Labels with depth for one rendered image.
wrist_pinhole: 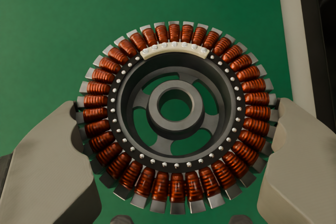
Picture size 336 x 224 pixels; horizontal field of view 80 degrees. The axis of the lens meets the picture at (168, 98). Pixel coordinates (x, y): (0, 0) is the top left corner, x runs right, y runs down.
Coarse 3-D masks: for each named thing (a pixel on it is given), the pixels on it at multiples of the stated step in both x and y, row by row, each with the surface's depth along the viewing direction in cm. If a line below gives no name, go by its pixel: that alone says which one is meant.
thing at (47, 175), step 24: (48, 120) 10; (72, 120) 10; (24, 144) 8; (48, 144) 8; (72, 144) 8; (24, 168) 7; (48, 168) 7; (72, 168) 7; (24, 192) 6; (48, 192) 6; (72, 192) 6; (96, 192) 7; (0, 216) 5; (24, 216) 5; (48, 216) 5; (72, 216) 6; (96, 216) 7
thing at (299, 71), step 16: (288, 0) 20; (288, 16) 20; (288, 32) 20; (304, 32) 20; (288, 48) 20; (304, 48) 20; (288, 64) 20; (304, 64) 19; (304, 80) 19; (304, 96) 19
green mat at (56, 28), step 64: (0, 0) 20; (64, 0) 20; (128, 0) 20; (192, 0) 20; (256, 0) 20; (0, 64) 20; (64, 64) 20; (256, 64) 19; (0, 128) 19; (256, 192) 19
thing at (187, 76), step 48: (144, 48) 12; (192, 48) 12; (240, 48) 12; (96, 96) 11; (144, 96) 13; (192, 96) 12; (240, 96) 11; (96, 144) 10; (144, 144) 12; (240, 144) 10; (144, 192) 9; (192, 192) 9; (240, 192) 10
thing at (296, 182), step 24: (288, 120) 9; (312, 120) 9; (288, 144) 8; (312, 144) 8; (288, 168) 7; (312, 168) 7; (264, 192) 6; (288, 192) 6; (312, 192) 6; (264, 216) 7; (288, 216) 6; (312, 216) 5
